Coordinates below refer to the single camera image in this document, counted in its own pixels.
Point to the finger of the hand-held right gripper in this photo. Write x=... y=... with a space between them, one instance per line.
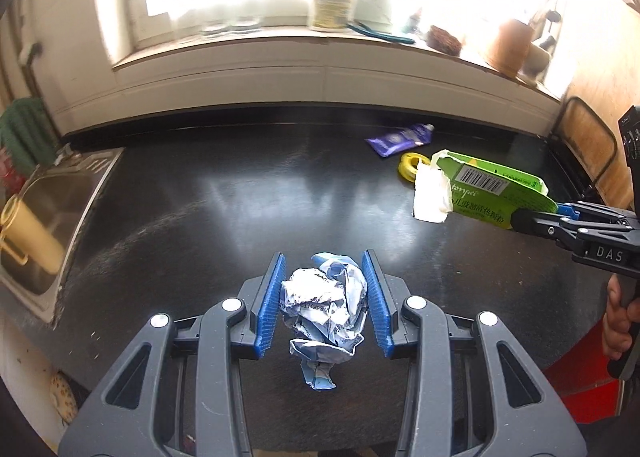
x=545 y=227
x=595 y=214

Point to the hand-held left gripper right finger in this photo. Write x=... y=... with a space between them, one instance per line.
x=377 y=307

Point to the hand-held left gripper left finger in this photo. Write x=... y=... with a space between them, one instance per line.
x=270 y=307

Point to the blue white paper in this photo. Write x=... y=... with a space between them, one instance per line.
x=322 y=307

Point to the green cardboard packet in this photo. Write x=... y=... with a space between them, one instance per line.
x=500 y=192

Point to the white tissue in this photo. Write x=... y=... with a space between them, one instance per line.
x=431 y=197

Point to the person's right hand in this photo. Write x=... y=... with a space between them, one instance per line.
x=612 y=327

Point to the red kitchen cabinet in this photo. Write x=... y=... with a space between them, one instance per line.
x=585 y=377

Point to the yellow tape roll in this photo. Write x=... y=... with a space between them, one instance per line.
x=407 y=168

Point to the wooden board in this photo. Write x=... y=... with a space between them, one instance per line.
x=605 y=67

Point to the white cup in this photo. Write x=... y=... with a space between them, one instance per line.
x=537 y=62

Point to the purple squeeze tube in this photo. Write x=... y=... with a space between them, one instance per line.
x=397 y=139

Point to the clay pot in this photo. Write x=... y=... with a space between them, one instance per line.
x=507 y=49

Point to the brown scrubber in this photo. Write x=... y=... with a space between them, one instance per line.
x=444 y=41

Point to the black pot with patterned lid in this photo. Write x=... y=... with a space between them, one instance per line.
x=65 y=397

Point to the steel sink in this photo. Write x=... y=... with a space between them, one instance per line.
x=55 y=207

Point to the yellow plastic jug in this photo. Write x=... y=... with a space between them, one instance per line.
x=32 y=232

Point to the large clear plastic bottle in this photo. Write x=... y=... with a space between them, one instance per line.
x=332 y=7

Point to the green hanging cloth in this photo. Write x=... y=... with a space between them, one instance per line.
x=22 y=127

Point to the wall pipe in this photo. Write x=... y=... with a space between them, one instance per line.
x=30 y=72

